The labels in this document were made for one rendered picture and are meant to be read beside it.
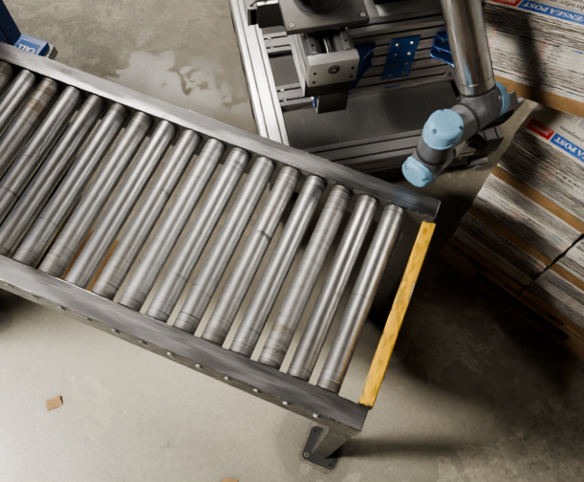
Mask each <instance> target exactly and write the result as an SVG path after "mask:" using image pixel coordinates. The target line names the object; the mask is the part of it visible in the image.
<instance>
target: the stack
mask: <svg viewBox="0 0 584 482"><path fill-rule="evenodd" d="M496 166H498V167H499V168H501V169H503V170H504V171H506V173H508V174H509V175H511V176H512V177H514V178H516V179H517V180H519V181H520V182H522V183H523V184H525V185H527V186H529V187H530V188H532V189H533V190H535V191H536V192H538V193H540V194H541V195H543V196H544V197H546V198H547V199H549V200H550V201H552V202H553V203H555V204H556V205H558V206H559V207H561V208H563V209H564V210H566V211H567V212H568V213H569V214H571V215H572V216H574V217H575V218H577V219H578V220H580V221H581V222H583V223H584V119H582V118H580V117H577V116H574V115H571V114H569V113H566V112H563V111H560V110H557V109H554V108H551V107H549V106H546V105H543V104H540V103H538V104H537V105H536V106H535V108H534V109H533V110H532V111H531V113H530V114H529V115H528V116H527V118H526V119H525V120H524V121H523V123H522V124H521V125H520V126H519V128H518V129H517V130H516V132H515V133H514V135H513V137H512V138H511V141H510V144H509V145H508V146H507V148H506V150H505V151H504V152H503V154H502V156H501V158H500V159H499V161H498V163H497V165H496ZM472 207H473V208H475V209H477V210H478V211H480V212H481V213H483V214H484V215H485V216H487V217H488V218H490V219H491V220H493V221H494V222H496V223H497V224H499V225H500V226H502V227H504V228H505V229H507V230H509V231H510V232H512V233H513V234H515V235H516V236H518V237H519V238H521V239H522V240H524V241H525V242H527V243H528V244H530V245H531V246H533V247H534V248H536V249H537V250H538V251H540V252H541V253H543V254H544V255H546V256H547V257H548V258H550V259H551V260H554V259H555V258H556V257H557V256H558V255H559V254H560V255H559V257H558V258H557V260H556V261H555V262H554V264H557V265H558V266H560V267H561V268H563V269H564V270H566V271H567V272H569V273H570V274H572V275H574V276H575V277H577V278H578V279H580V280H581V281H583V282H584V234H583V233H581V232H580V231H578V230H576V229H575V228H573V227H572V226H570V225H569V224H567V223H566V222H564V221H563V220H561V219H560V218H558V217H557V216H555V215H554V214H552V213H551V212H549V211H548V210H546V209H544V208H542V207H541V206H539V205H538V204H536V203H535V202H533V201H532V200H531V199H530V198H528V197H527V196H525V195H524V194H522V193H521V192H519V191H518V190H516V189H515V188H513V187H512V186H510V185H508V184H507V183H505V182H504V181H502V180H501V179H499V178H498V177H496V176H495V175H493V174H492V173H490V174H489V176H488V177H487V179H486V181H485V183H484V184H483V187H482V189H481V190H480V191H479V193H478V194H477V195H476V198H475V200H474V201H473V203H472ZM451 236H452V237H453V238H455V239H456V240H458V241H459V242H460V243H462V244H463V245H465V246H466V247H468V248H469V249H471V250H472V251H473V252H475V253H477V254H478V255H479V256H481V257H482V258H484V260H485V261H487V262H488V263H490V264H491V265H492V266H494V267H495V268H496V269H498V270H499V271H501V272H502V273H503V274H505V275H506V276H508V277H509V278H511V279H512V280H513V281H515V282H516V283H517V284H519V285H520V286H522V287H523V286H525V285H526V286H527V285H528V286H527V287H526V290H527V291H528V292H530V293H531V294H533V295H534V296H536V297H538V298H539V299H541V300H542V301H544V302H545V303H547V304H548V305H550V306H551V307H552V308H553V309H554V310H556V311H557V312H559V313H560V314H562V315H563V316H564V317H566V318H568V319H569V320H571V321H572V322H573V323H575V324H576V325H578V326H579V327H580V328H582V329H583V330H584V292H583V291H582V290H580V289H579V288H577V287H576V286H574V285H573V284H572V283H571V282H570V281H568V280H567V279H565V278H564V277H562V276H561V275H559V274H557V273H556V272H554V271H553V270H551V269H550V266H551V265H552V264H550V266H547V265H546V264H544V263H543V262H541V261H540V260H538V259H537V258H535V257H534V256H532V255H531V254H529V253H528V252H526V251H524V250H523V249H521V248H520V247H518V246H517V245H515V244H514V243H512V242H511V241H509V240H508V239H507V238H506V237H504V236H503V235H501V234H500V233H498V232H497V231H495V230H493V229H492V228H490V227H489V226H487V225H486V224H484V223H483V222H482V221H480V220H479V219H477V218H476V217H474V216H473V215H471V214H470V213H468V212H466V213H465V215H464V216H463V217H462V218H461V220H460V222H459V223H458V228H457V229H456V230H455V231H454V233H453V234H452V235H451ZM437 257H438V258H440V259H441V260H442V261H443V262H444V263H446V264H447V265H449V266H450V267H451V268H453V269H454V270H455V271H457V272H458V273H460V274H461V275H463V276H464V277H466V278H467V279H468V280H470V281H471V282H473V283H474V284H475V285H477V286H478V287H479V288H481V289H482V290H484V291H485V292H486V293H488V294H489V295H491V296H492V297H494V298H495V299H497V300H498V301H499V302H501V303H502V304H504V305H505V306H506V307H508V308H509V309H510V310H511V311H512V312H514V313H515V314H516V315H518V316H519V317H521V318H522V319H524V320H525V321H527V322H528V323H529V324H531V325H532V326H533V327H535V328H536V329H538V330H539V331H540V332H542V333H543V334H545V335H546V336H547V337H549V338H550V339H552V340H553V341H555V342H556V343H558V344H559V345H560V346H562V347H563V348H564V349H566V350H567V351H569V352H570V353H571V354H573V355H574V356H576V357H577V358H578V359H580V360H581V361H583V362H584V337H582V336H581V335H579V334H578V333H577V332H575V331H574V330H573V329H572V328H570V327H569V326H567V325H566V324H565V323H563V322H562V321H560V320H559V319H557V318H555V317H554V316H553V315H551V314H550V313H548V312H547V311H545V310H544V309H543V308H541V307H540V306H538V305H537V304H535V303H534V302H532V301H531V300H530V299H528V298H527V297H525V296H523V295H522V294H521V292H522V290H520V291H519V292H518V291H517V290H516V289H514V288H513V287H511V286H510V285H509V284H507V282H505V281H504V280H503V279H501V278H500V277H498V276H497V275H496V274H494V273H492V272H491V271H490V270H488V269H487V268H485V267H484V266H483V265H481V264H480V263H478V262H477V261H476V260H474V259H473V258H471V257H470V256H469V255H467V254H466V253H464V252H463V251H461V250H460V249H458V248H457V247H456V246H454V245H453V244H451V243H450V242H449V241H446V243H445V244H444V245H443V248H442V249H441V251H440V252H439V254H438V255H437ZM552 263H553V262H552ZM554 264H553V265H554ZM478 272H479V273H481V274H482V275H484V276H485V277H487V278H488V279H489V280H491V281H492V282H494V283H495V284H496V285H498V286H499V287H501V288H502V289H503V290H505V291H506V292H508V293H509V294H511V295H512V296H514V297H515V298H517V299H518V300H519V301H521V302H522V303H524V304H525V305H526V306H528V307H529V308H531V309H532V310H533V311H534V312H535V313H537V314H538V315H539V316H541V317H542V318H544V319H545V320H547V321H548V322H550V323H551V324H552V325H554V326H555V327H557V328H558V329H559V330H561V331H562V332H564V333H565V334H566V335H568V336H566V337H564V336H563V335H561V334H560V333H558V332H557V331H555V330H554V329H553V328H551V327H550V326H549V325H548V324H547V323H545V322H544V321H542V320H541V319H540V318H538V317H536V316H535V315H534V314H532V313H531V312H529V311H528V310H527V309H525V308H524V307H522V306H521V305H520V304H518V303H517V302H515V301H514V300H513V299H511V298H510V297H508V296H507V295H505V294H504V293H502V292H501V291H500V290H498V289H497V288H495V287H494V286H493V285H491V284H490V283H488V282H487V281H486V280H484V279H483V278H481V277H480V276H479V275H477V273H478Z"/></svg>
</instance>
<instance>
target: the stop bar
mask: <svg viewBox="0 0 584 482"><path fill-rule="evenodd" d="M435 227H436V224H435V223H433V222H430V221H428V220H423V221H422V225H421V228H420V230H419V233H418V236H417V239H416V242H415V244H414V247H413V250H412V252H411V255H410V257H409V260H408V263H407V266H406V269H405V271H404V274H403V277H402V280H401V283H400V286H399V289H398V292H397V295H396V298H395V300H394V303H393V306H392V309H391V312H390V314H389V317H388V319H387V322H386V325H385V327H384V330H383V333H382V336H381V339H380V341H379V346H378V349H377V352H376V355H375V356H374V359H373V362H372V365H371V368H370V370H369V373H368V376H367V379H366V382H365V384H364V386H363V389H362V392H361V395H360V397H359V400H358V405H360V406H362V407H364V408H367V409H369V410H371V409H373V407H374V404H375V401H376V398H377V396H378V393H379V388H380V385H381V383H382V380H384V378H385V375H384V374H385V371H386V368H387V365H388V362H389V360H390V357H391V355H392V352H393V349H394V346H395V343H396V340H397V337H398V334H399V331H400V328H401V325H402V322H403V319H404V316H405V313H406V310H407V307H408V304H409V302H410V299H411V296H412V294H413V291H414V288H415V285H416V282H417V279H418V276H419V274H420V271H421V268H422V263H423V260H424V258H425V255H426V253H427V252H428V251H429V248H428V247H429V244H430V241H431V238H432V235H433V232H434V229H435Z"/></svg>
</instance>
